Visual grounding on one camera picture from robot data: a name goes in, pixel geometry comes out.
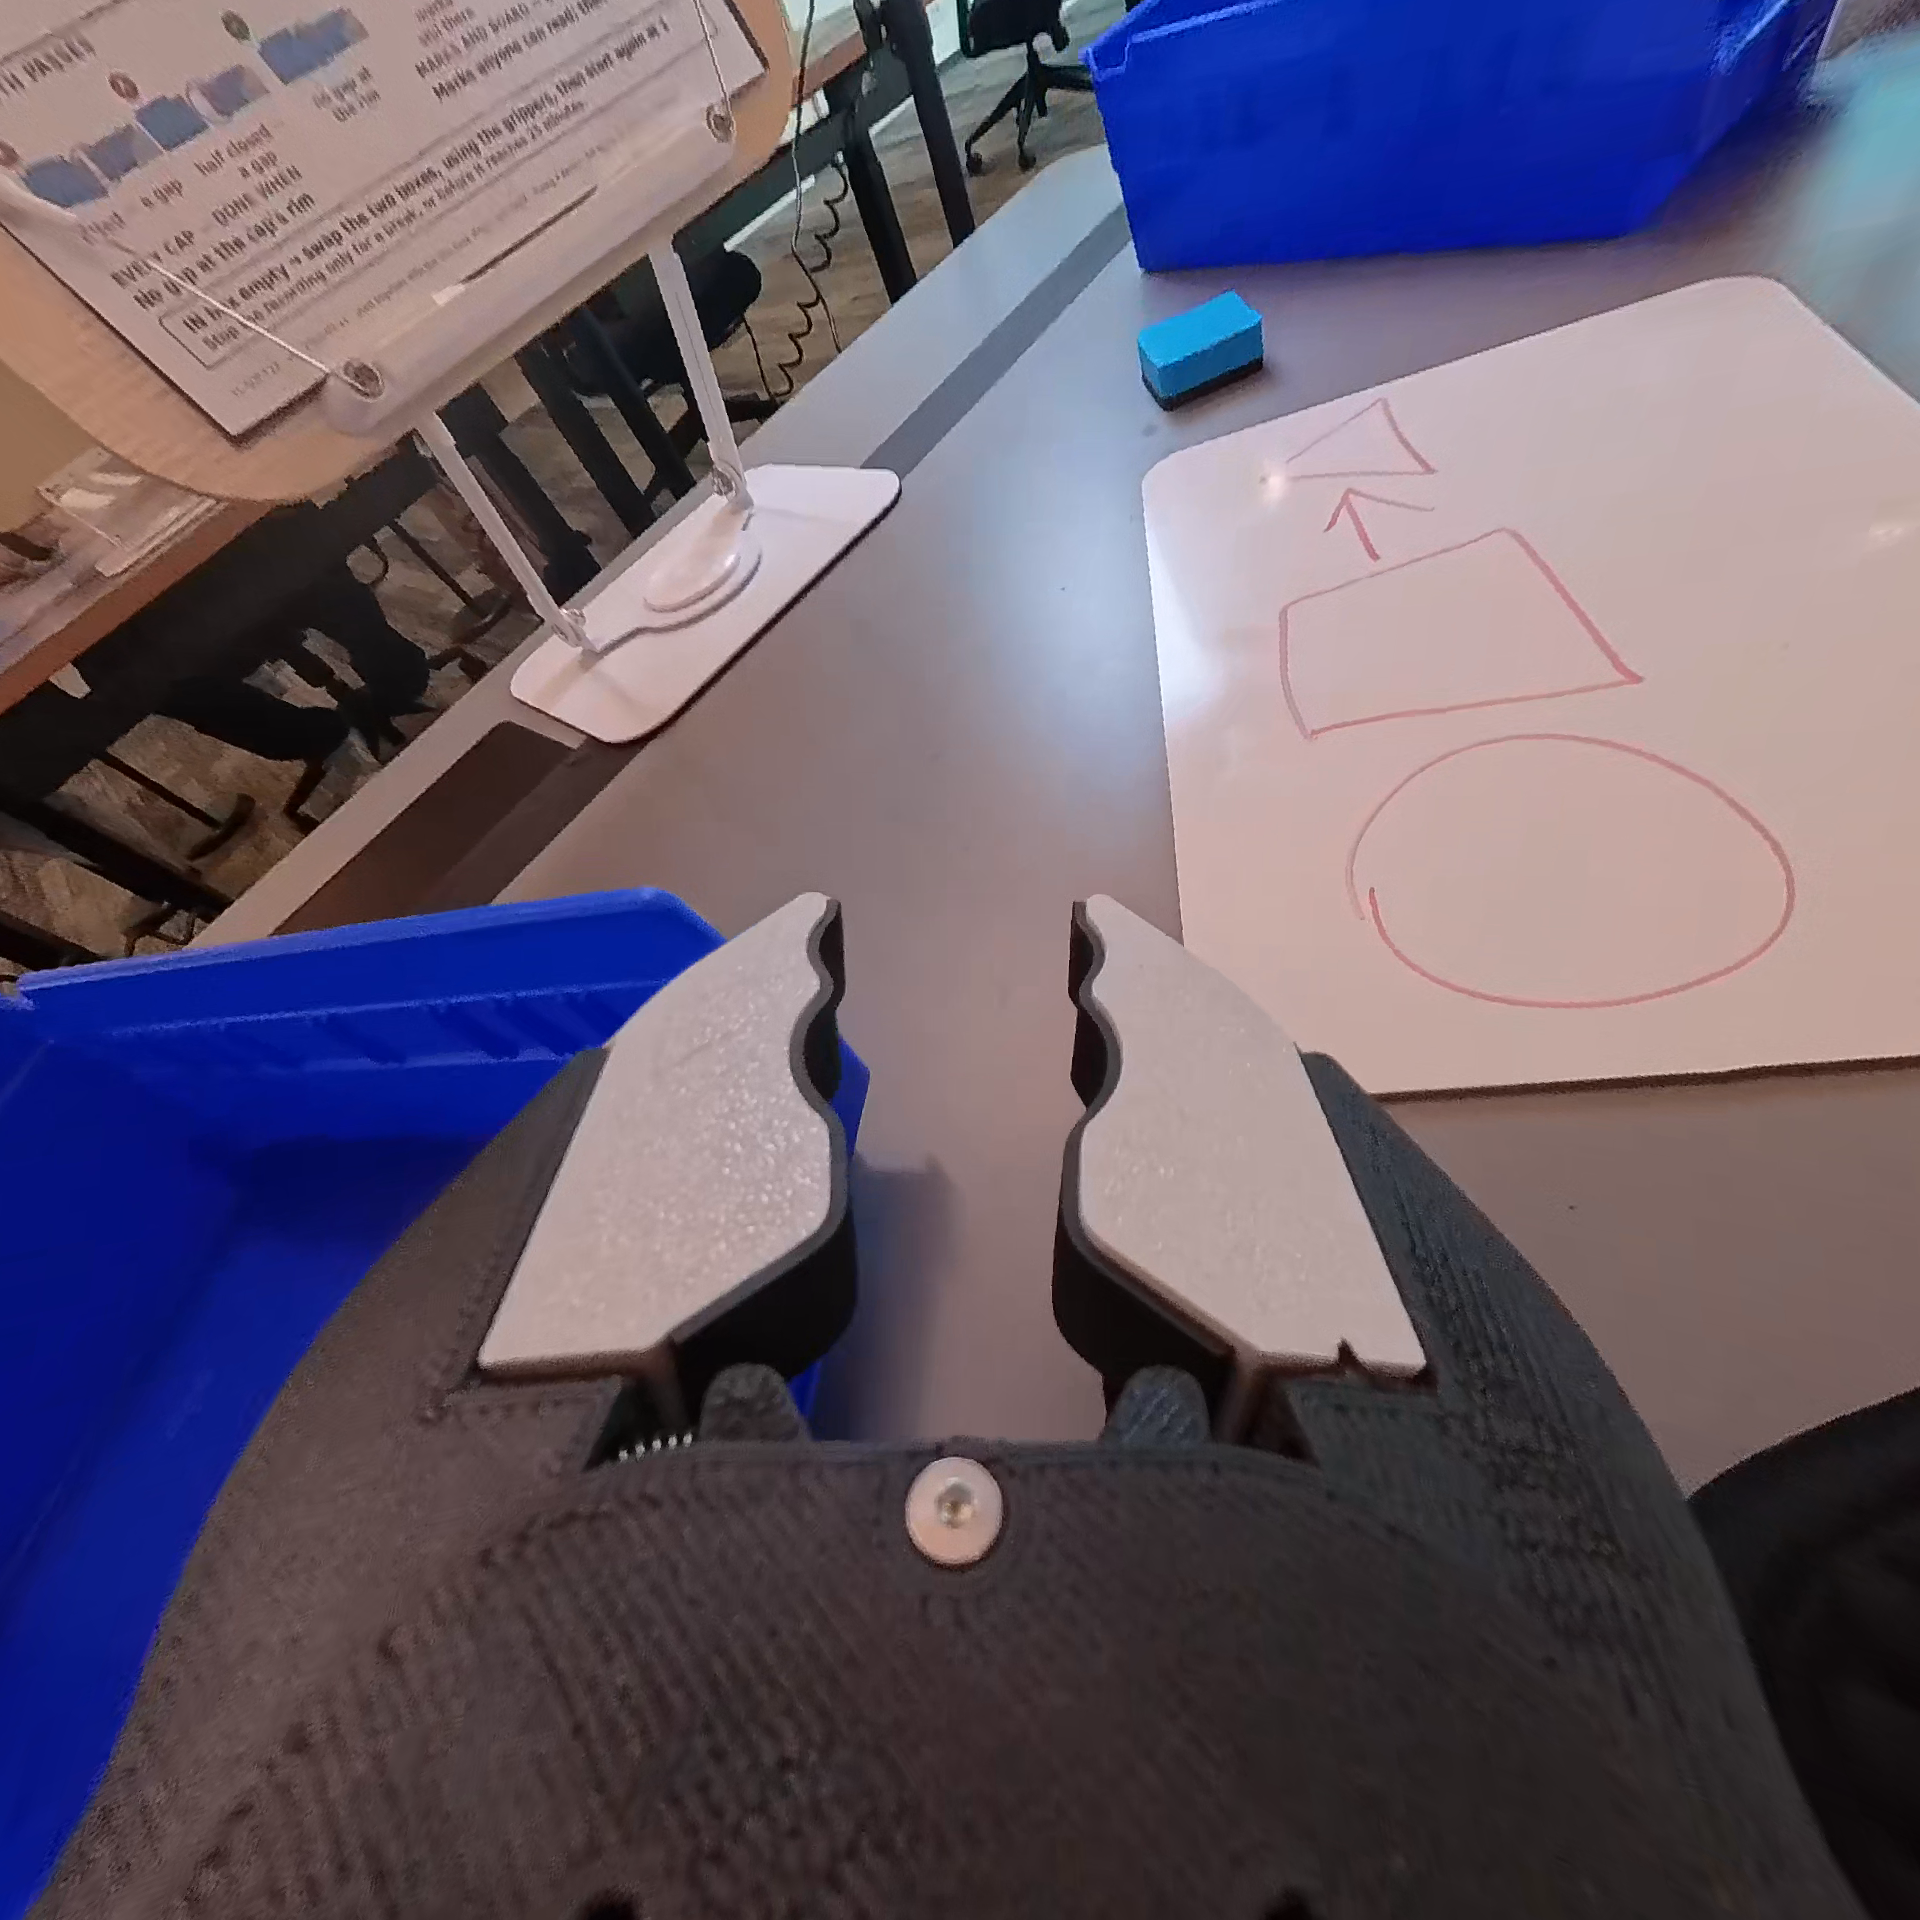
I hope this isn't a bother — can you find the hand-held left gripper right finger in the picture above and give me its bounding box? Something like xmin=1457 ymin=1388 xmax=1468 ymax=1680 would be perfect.
xmin=1051 ymin=892 xmax=1435 ymax=1391

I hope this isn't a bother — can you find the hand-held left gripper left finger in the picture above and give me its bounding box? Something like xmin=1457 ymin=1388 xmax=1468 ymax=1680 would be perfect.
xmin=480 ymin=890 xmax=865 ymax=1391

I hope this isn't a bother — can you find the blue open-front storage bin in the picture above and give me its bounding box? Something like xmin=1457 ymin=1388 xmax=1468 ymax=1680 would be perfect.
xmin=0 ymin=883 xmax=875 ymax=1920

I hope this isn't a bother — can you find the blue whiteboard eraser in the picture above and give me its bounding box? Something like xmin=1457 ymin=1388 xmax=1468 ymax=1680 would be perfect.
xmin=1131 ymin=288 xmax=1270 ymax=411

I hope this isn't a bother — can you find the black mesh chair armrest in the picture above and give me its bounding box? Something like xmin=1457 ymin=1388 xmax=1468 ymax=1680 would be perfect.
xmin=1690 ymin=1389 xmax=1920 ymax=1920

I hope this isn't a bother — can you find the white paper sign board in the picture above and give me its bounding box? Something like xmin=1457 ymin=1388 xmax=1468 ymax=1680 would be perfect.
xmin=0 ymin=0 xmax=804 ymax=510

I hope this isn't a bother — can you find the black office chair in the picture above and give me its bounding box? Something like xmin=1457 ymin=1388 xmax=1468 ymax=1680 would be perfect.
xmin=956 ymin=0 xmax=1105 ymax=174

